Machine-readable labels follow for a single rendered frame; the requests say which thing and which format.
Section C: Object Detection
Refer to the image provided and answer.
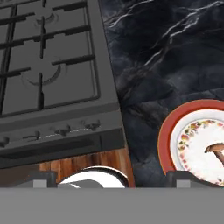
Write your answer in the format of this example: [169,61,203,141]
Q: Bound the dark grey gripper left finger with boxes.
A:
[10,171,58,189]

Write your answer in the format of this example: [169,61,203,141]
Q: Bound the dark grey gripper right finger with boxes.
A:
[165,170,223,189]

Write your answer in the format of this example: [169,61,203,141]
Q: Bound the brown mushroom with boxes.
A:
[204,142,224,165]

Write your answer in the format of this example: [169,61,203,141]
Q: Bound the dark grey hob knob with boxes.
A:
[0,136,11,148]
[83,120,102,131]
[22,130,41,142]
[53,124,72,137]

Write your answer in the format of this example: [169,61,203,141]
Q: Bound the white plate with red rim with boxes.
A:
[157,99,224,187]

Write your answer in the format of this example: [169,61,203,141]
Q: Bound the white and black round thing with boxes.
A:
[57,165,130,189]

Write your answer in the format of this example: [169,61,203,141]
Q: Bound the dark grey gas hob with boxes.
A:
[0,0,127,170]

